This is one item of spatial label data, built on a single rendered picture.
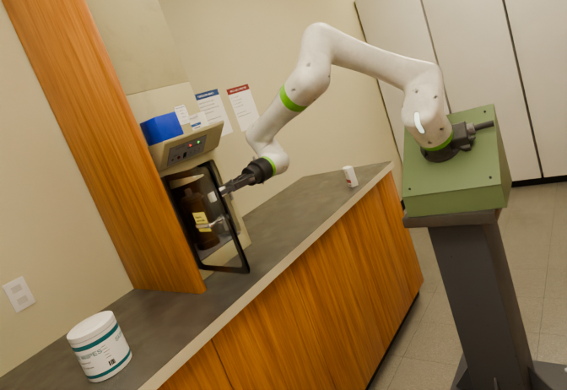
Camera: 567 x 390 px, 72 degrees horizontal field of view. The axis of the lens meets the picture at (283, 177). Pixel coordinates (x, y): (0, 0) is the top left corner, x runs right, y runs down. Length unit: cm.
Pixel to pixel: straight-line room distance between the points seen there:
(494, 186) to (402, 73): 48
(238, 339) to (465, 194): 91
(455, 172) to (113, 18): 135
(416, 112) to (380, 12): 293
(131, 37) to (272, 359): 131
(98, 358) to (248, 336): 48
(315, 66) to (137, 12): 79
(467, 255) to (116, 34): 153
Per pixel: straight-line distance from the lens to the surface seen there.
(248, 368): 149
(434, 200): 150
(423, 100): 139
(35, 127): 188
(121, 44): 164
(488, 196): 146
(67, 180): 187
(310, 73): 124
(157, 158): 151
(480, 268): 164
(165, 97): 166
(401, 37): 418
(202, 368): 136
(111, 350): 131
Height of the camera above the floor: 151
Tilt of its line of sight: 11 degrees down
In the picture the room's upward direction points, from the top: 20 degrees counter-clockwise
